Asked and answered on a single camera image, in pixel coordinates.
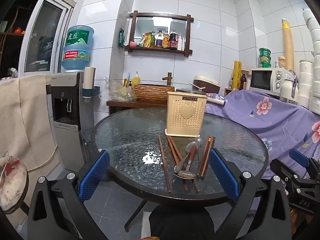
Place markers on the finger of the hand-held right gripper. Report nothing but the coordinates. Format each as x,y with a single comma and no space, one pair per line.
298,157
282,167

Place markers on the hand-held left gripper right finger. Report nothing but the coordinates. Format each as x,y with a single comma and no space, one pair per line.
225,175

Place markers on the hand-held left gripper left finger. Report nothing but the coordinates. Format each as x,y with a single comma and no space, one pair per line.
95,173

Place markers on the beige perforated utensil holder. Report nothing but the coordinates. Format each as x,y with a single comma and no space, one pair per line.
186,122

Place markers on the purple floral cloth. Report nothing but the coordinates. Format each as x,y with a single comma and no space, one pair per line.
270,125

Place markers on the round glass table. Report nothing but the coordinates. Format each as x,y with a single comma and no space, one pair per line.
130,135

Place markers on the grey water dispenser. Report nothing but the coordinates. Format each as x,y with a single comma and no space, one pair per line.
67,115

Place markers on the person's dark trouser leg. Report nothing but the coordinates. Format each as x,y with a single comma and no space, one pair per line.
181,225

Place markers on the white thermos jug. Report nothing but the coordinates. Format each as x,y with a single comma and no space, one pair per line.
288,88

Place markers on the white paper roll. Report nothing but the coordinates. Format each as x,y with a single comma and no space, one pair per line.
216,101

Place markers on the stack of white paper rolls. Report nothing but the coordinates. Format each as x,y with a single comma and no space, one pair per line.
308,80

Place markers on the wooden counter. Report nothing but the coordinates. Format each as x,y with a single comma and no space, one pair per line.
135,104

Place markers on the teal cup holder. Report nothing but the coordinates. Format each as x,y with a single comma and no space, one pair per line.
91,92

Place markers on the round cushioned stool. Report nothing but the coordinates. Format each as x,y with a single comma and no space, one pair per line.
12,185

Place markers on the clear plastic bag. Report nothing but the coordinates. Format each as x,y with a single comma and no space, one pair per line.
117,92

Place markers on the white microwave oven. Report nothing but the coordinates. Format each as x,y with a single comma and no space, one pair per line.
262,80

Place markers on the beige cloth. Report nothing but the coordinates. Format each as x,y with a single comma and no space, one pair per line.
25,120

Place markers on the brown white rice cooker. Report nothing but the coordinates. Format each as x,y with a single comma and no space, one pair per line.
208,85

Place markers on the brown glass bottle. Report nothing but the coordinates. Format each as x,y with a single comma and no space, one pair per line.
243,82

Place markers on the toothbrush cup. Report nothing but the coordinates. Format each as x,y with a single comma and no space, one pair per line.
126,83

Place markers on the yellow lidded jar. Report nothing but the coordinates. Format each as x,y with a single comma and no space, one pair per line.
281,62

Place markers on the woven basket sink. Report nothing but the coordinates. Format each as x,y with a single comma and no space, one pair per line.
153,93

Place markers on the yellow wrap roll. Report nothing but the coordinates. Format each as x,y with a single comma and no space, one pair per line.
237,75

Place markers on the yellow soap dispenser bottle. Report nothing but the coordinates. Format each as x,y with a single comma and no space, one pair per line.
135,81

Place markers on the green instant noodle cups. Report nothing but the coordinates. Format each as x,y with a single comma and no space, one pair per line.
264,57

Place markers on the tall beige cup sleeve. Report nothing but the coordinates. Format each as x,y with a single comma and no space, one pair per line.
288,47

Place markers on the bronze faucet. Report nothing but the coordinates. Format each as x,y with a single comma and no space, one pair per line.
168,78

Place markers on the blue water jug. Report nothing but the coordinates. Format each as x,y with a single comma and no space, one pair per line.
77,47

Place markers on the pink bowl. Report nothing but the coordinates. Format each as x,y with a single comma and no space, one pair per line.
133,44

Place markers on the green hanging packet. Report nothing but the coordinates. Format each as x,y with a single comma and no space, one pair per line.
121,38

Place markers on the white squeeze bottle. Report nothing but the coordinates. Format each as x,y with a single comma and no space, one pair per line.
180,43

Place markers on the yellow seasoning packets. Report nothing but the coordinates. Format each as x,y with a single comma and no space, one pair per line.
143,42

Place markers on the dark soy sauce bottle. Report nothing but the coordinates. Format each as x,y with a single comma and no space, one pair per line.
173,41

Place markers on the yellow oil bottle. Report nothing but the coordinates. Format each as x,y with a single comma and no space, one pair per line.
152,40

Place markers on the sliding glass window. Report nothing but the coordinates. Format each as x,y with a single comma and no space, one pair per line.
42,37

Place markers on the amber sauce bottle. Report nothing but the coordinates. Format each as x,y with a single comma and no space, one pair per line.
165,40

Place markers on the black capped sauce bottle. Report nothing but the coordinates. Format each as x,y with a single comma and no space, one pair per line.
158,40

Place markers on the dark wooden shelf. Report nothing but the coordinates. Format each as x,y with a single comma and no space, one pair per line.
10,45

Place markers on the wooden framed mirror shelf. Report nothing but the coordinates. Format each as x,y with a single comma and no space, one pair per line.
161,15

